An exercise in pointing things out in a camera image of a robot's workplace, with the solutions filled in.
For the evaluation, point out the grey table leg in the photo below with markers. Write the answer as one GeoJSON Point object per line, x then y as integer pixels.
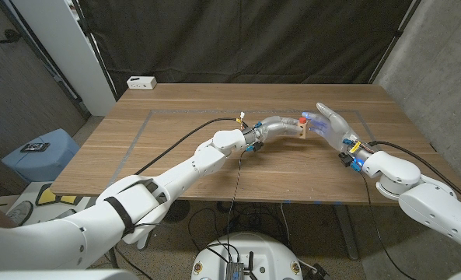
{"type": "Point", "coordinates": [346, 229]}

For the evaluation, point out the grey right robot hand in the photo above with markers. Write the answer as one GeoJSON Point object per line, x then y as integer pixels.
{"type": "Point", "coordinates": [333, 126]}

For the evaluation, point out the small wooden block with holes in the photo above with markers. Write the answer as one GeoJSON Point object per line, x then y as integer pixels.
{"type": "Point", "coordinates": [302, 130]}

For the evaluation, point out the black backdrop curtain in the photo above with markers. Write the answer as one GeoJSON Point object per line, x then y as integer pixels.
{"type": "Point", "coordinates": [234, 39]}

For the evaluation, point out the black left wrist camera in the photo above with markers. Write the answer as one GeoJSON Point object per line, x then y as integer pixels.
{"type": "Point", "coordinates": [256, 146]}

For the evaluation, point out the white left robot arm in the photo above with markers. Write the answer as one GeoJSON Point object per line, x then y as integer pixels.
{"type": "Point", "coordinates": [156, 186]}

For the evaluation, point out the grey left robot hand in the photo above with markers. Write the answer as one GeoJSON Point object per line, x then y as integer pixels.
{"type": "Point", "coordinates": [274, 126]}

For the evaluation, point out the red-headed wooden screw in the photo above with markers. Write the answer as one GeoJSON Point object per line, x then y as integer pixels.
{"type": "Point", "coordinates": [302, 120]}

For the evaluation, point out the blue padded stool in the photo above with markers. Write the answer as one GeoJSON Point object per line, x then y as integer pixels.
{"type": "Point", "coordinates": [39, 163]}

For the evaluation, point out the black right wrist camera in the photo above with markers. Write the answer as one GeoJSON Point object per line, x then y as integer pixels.
{"type": "Point", "coordinates": [345, 159]}

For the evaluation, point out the round black floor fan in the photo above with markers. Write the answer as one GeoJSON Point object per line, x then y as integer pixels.
{"type": "Point", "coordinates": [180, 211]}

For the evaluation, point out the grey electronics module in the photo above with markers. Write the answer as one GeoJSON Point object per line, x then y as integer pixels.
{"type": "Point", "coordinates": [234, 270]}

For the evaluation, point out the grey sneaker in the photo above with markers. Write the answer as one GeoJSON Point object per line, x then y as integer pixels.
{"type": "Point", "coordinates": [65, 214]}

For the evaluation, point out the white power outlet box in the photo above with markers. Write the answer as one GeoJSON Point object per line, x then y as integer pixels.
{"type": "Point", "coordinates": [141, 82]}

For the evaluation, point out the black wall rail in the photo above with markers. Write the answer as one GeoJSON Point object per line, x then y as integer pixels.
{"type": "Point", "coordinates": [44, 58]}

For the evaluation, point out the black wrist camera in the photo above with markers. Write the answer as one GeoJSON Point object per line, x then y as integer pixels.
{"type": "Point", "coordinates": [256, 146]}
{"type": "Point", "coordinates": [345, 159]}

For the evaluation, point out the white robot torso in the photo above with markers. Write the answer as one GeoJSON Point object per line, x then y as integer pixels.
{"type": "Point", "coordinates": [245, 253]}

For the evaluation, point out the white pillar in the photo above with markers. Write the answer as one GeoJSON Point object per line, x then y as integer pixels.
{"type": "Point", "coordinates": [67, 58]}

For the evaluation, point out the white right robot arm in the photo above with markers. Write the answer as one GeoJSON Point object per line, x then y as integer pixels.
{"type": "Point", "coordinates": [420, 198]}

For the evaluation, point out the black backdrop stand pole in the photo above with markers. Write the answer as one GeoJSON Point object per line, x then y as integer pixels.
{"type": "Point", "coordinates": [96, 50]}
{"type": "Point", "coordinates": [397, 38]}

